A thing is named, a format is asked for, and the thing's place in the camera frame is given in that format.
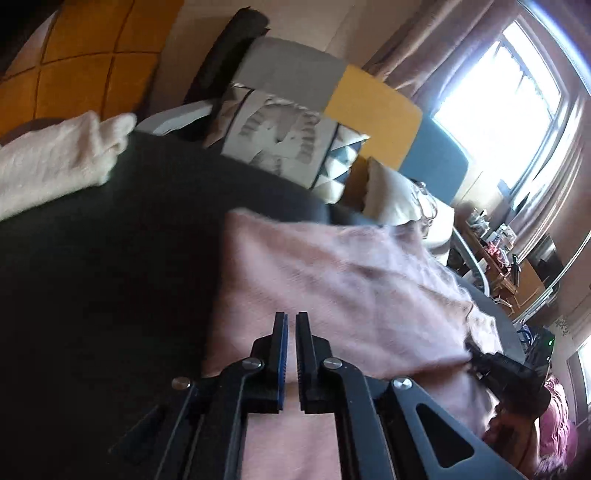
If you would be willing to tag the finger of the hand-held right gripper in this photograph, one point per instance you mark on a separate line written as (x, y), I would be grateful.
(501, 367)

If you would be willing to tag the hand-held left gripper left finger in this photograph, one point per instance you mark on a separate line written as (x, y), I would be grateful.
(282, 360)

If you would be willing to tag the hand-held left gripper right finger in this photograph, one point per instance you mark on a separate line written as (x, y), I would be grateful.
(300, 360)

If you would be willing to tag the pink knit sweater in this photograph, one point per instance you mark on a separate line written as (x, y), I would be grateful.
(346, 286)

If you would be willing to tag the person's right forearm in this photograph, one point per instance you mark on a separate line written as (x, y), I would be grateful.
(512, 434)

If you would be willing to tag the pink ruffled bed cover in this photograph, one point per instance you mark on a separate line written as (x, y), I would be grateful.
(558, 424)

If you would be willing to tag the wooden side table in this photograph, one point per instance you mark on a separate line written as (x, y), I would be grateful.
(503, 281)

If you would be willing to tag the black handheld device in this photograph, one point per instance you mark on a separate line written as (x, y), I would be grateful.
(515, 267)

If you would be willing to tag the red patterned cloth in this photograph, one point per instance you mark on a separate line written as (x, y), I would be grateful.
(496, 250)

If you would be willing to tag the pink patterned curtain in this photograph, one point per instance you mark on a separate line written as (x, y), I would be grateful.
(554, 184)
(415, 46)

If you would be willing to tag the deer print cushion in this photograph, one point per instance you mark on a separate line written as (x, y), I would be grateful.
(392, 194)

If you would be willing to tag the tiger print cushion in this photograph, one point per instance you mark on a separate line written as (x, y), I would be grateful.
(277, 134)

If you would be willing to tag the grey yellow blue sofa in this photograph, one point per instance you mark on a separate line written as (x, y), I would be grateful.
(369, 106)

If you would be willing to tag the bright window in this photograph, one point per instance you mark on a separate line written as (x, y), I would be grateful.
(508, 92)

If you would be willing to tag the cream knit garment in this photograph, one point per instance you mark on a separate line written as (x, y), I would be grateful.
(55, 157)

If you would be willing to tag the orange wooden wardrobe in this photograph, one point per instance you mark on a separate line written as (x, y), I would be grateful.
(83, 55)

